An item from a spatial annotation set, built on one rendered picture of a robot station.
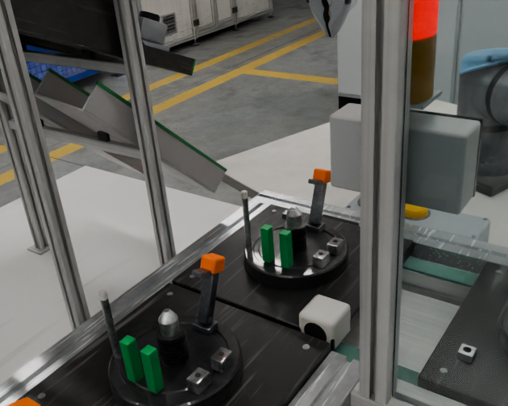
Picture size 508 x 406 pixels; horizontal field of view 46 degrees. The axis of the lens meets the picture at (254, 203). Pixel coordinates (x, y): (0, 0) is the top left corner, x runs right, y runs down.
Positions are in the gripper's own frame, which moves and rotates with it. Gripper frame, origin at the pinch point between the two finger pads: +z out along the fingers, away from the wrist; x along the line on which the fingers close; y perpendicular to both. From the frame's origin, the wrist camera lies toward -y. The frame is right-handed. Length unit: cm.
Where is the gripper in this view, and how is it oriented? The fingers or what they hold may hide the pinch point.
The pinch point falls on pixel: (328, 29)
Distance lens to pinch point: 90.1
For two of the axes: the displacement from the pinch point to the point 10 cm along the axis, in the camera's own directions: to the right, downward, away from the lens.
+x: -8.2, -2.1, 5.3
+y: 5.7, -4.2, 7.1
